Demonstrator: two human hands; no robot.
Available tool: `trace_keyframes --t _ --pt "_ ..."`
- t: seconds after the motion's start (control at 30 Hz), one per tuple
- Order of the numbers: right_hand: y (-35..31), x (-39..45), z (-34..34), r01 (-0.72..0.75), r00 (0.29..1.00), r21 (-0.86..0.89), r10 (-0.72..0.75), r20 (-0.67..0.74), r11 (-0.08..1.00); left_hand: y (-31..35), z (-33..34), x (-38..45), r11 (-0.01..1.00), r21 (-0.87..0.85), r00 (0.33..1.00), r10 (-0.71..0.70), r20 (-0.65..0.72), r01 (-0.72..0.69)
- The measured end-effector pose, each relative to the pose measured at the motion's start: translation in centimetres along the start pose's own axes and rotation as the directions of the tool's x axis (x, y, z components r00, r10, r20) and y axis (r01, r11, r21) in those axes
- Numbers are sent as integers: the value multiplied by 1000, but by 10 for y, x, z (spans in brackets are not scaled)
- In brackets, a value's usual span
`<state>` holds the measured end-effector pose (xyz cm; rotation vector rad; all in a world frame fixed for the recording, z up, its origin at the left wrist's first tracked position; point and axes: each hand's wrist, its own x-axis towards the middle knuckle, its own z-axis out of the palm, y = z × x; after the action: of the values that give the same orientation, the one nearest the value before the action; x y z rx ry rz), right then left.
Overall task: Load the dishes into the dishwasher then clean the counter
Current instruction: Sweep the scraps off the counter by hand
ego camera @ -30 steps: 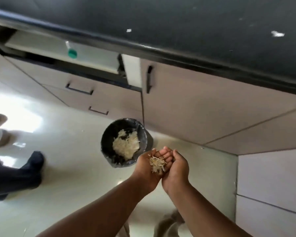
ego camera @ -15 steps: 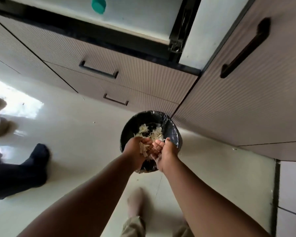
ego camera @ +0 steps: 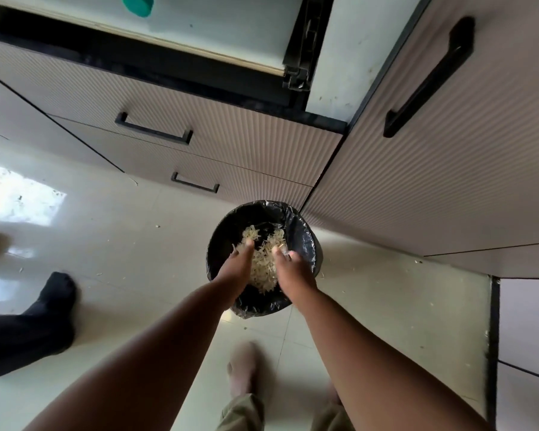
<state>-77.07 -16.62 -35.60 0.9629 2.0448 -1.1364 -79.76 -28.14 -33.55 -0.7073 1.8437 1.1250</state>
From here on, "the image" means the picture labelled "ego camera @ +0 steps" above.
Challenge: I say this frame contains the black drawer handle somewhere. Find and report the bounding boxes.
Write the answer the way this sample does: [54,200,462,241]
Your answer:
[170,171,220,195]
[114,111,194,145]

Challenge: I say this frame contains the pink base cabinet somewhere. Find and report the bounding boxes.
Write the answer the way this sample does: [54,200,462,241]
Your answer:
[487,277,539,431]

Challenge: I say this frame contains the black lined trash bin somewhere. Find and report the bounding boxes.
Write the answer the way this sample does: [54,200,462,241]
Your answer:
[205,200,323,320]

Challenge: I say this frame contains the teal round object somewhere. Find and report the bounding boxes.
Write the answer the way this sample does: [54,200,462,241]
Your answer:
[121,0,155,19]

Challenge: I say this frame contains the person's left hand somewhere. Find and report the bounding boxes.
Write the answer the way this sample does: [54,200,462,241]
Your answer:
[213,239,256,309]

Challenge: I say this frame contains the long black cabinet handle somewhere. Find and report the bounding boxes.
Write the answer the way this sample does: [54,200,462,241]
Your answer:
[383,16,476,139]

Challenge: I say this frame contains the ribbed beige tall cabinet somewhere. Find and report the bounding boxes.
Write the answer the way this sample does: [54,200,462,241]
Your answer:
[301,0,539,279]

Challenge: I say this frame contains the person's right forearm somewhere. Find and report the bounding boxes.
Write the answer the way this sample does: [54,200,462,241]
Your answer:
[294,289,493,431]

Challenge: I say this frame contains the person's right hand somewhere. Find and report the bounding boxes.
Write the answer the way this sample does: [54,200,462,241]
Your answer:
[271,245,319,310]

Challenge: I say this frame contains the ribbed beige drawer cabinet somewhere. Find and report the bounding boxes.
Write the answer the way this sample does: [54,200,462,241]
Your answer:
[0,38,344,211]

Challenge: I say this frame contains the person's khaki trousers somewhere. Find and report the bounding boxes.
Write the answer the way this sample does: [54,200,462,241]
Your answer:
[217,392,356,431]

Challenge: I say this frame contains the person's left forearm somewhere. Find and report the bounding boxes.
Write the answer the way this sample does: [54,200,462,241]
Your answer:
[25,280,234,431]

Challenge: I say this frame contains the garlic peel scraps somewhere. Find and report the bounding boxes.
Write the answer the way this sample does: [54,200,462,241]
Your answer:
[232,224,289,296]

